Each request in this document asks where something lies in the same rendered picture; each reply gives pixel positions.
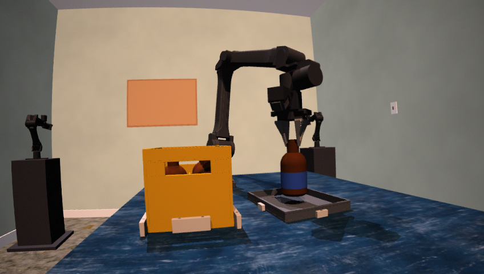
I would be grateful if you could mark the orange divided crate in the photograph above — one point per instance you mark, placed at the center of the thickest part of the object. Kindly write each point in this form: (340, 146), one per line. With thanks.
(190, 195)

